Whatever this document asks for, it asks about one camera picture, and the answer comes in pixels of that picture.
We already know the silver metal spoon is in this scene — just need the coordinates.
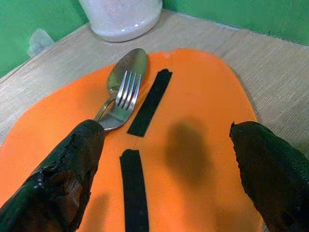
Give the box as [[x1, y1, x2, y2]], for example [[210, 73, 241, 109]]
[[93, 48, 148, 123]]

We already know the green table cloth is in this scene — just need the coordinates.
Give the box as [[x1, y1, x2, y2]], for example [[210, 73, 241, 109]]
[[0, 0, 309, 78]]

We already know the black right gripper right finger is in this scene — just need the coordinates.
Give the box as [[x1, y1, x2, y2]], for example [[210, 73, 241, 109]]
[[229, 121, 309, 232]]

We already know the orange plastic plate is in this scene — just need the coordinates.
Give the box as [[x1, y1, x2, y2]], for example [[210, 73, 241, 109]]
[[0, 48, 264, 232]]

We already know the white frosted glass jar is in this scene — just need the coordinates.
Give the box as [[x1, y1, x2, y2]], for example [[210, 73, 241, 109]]
[[78, 0, 163, 43]]

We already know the small grey crumpled scrap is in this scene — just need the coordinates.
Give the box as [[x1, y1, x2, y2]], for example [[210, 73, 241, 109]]
[[27, 28, 55, 58]]

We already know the black tape strip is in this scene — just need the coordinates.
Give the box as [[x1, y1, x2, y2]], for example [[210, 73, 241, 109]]
[[127, 69, 173, 138], [119, 149, 150, 232]]

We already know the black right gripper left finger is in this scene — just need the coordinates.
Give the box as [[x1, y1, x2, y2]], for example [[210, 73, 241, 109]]
[[0, 119, 106, 232]]

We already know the silver metal fork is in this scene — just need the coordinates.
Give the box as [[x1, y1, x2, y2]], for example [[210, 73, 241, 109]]
[[98, 70, 142, 132]]

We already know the beige woven placemat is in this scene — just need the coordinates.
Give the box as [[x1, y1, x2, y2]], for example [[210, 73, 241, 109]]
[[0, 9, 309, 155]]

